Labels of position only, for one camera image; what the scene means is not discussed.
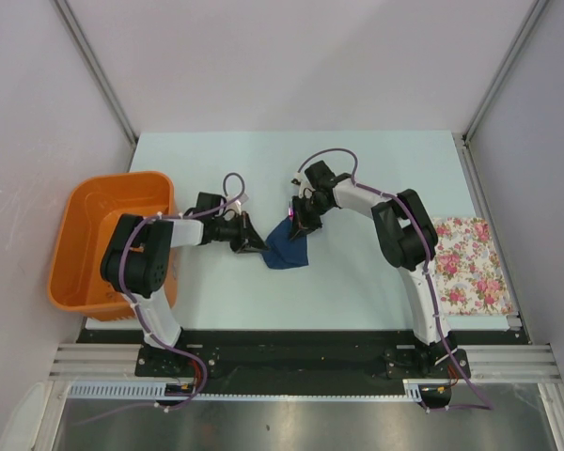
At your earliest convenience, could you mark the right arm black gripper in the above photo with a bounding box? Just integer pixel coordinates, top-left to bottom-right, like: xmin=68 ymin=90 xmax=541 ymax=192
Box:
xmin=290 ymin=195 xmax=332 ymax=242

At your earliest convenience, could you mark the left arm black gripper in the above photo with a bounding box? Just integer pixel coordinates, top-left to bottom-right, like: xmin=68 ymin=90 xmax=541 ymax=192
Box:
xmin=211 ymin=211 xmax=270 ymax=255

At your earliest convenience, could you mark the dark blue paper napkin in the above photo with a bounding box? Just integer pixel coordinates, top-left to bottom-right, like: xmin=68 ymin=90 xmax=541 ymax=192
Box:
xmin=262 ymin=218 xmax=309 ymax=270

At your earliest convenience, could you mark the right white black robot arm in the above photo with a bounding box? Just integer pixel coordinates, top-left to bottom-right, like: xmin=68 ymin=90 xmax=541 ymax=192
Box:
xmin=290 ymin=161 xmax=456 ymax=377

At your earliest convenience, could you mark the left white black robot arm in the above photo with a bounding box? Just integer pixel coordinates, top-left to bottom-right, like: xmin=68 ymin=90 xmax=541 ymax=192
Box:
xmin=100 ymin=192 xmax=268 ymax=376

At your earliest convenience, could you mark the floral cloth mat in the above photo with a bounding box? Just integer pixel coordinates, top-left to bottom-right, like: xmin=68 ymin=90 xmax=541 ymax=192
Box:
xmin=433 ymin=217 xmax=515 ymax=316

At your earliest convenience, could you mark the orange plastic basket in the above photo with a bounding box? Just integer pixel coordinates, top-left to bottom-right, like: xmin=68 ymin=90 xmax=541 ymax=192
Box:
xmin=47 ymin=171 xmax=178 ymax=321

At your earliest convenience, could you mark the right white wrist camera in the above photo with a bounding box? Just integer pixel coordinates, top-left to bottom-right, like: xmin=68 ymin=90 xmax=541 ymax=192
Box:
xmin=290 ymin=172 xmax=312 ymax=197

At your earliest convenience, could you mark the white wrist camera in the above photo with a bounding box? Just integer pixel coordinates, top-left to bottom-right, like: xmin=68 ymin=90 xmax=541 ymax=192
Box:
xmin=290 ymin=172 xmax=312 ymax=197
xmin=232 ymin=194 xmax=249 ymax=210

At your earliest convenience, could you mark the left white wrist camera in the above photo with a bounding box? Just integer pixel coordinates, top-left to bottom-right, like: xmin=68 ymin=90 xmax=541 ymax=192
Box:
xmin=232 ymin=194 xmax=249 ymax=210

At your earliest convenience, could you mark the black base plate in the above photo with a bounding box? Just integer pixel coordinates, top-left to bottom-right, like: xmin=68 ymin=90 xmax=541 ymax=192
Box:
xmin=77 ymin=328 xmax=530 ymax=398

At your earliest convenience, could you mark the white slotted cable duct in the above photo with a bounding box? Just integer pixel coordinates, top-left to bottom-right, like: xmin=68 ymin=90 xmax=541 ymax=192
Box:
xmin=68 ymin=379 xmax=452 ymax=404

